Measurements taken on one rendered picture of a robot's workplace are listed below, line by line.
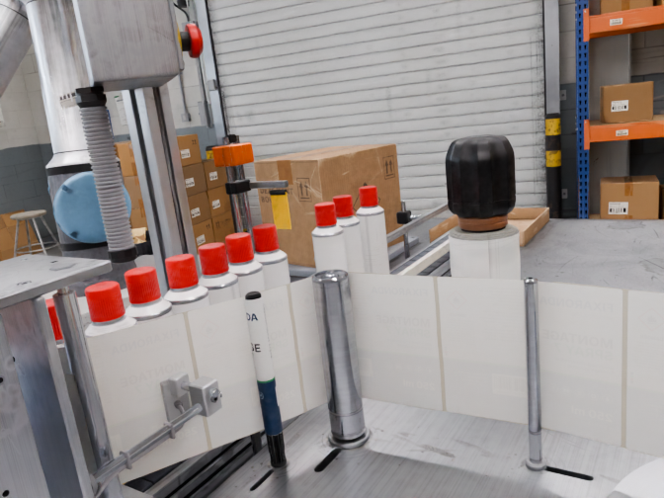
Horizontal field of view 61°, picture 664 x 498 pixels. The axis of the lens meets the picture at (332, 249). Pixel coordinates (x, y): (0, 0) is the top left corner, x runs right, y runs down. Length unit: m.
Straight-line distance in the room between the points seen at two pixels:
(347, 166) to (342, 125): 3.95
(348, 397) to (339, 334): 0.07
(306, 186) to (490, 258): 0.75
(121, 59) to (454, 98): 4.49
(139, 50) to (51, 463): 0.42
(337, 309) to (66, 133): 0.60
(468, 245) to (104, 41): 0.46
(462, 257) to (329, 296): 0.20
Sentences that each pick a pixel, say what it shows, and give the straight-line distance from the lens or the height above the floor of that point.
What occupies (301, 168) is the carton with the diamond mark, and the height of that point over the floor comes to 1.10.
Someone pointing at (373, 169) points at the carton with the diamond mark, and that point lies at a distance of 1.47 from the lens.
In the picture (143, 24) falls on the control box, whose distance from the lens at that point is 0.69.
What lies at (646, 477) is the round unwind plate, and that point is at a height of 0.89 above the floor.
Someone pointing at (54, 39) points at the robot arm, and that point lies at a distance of 1.04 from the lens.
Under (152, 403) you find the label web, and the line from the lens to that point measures 0.57.
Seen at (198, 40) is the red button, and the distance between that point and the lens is 0.71.
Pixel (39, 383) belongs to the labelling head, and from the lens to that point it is 0.44.
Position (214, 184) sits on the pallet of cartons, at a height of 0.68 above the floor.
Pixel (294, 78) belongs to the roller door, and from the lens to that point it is 5.51.
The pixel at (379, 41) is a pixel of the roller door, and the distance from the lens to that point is 5.22.
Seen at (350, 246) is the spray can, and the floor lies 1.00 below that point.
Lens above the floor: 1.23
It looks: 14 degrees down
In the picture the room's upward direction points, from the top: 7 degrees counter-clockwise
